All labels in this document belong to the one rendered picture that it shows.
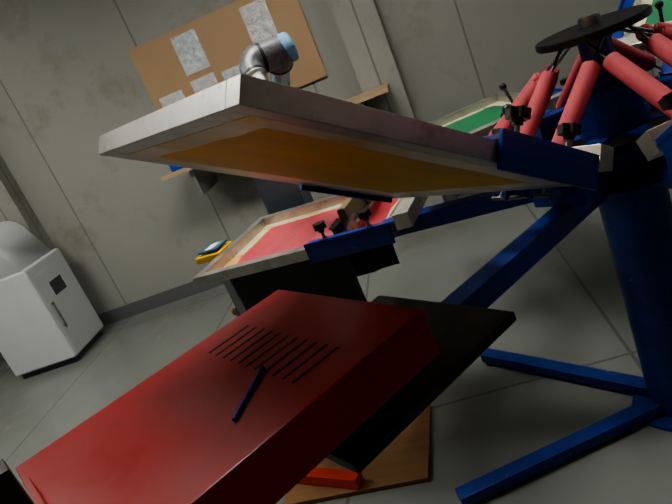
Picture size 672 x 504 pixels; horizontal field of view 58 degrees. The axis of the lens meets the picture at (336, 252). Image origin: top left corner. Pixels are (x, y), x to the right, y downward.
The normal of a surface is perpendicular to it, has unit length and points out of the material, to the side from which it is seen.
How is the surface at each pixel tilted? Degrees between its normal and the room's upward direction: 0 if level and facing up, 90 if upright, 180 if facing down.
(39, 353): 90
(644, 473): 0
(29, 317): 90
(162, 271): 90
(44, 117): 90
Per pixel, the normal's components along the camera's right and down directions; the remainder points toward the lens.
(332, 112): 0.60, 0.03
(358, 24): -0.09, 0.36
